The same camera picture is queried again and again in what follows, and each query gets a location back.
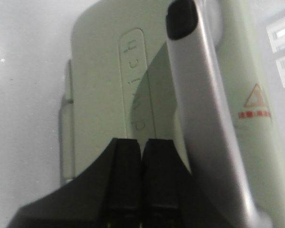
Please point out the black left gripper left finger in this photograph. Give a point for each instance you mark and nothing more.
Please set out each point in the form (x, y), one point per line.
(105, 195)

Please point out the green breakfast maker lid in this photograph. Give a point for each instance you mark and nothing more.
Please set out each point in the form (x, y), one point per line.
(182, 70)

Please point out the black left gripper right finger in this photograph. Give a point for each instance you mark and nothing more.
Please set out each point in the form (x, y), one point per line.
(171, 197)

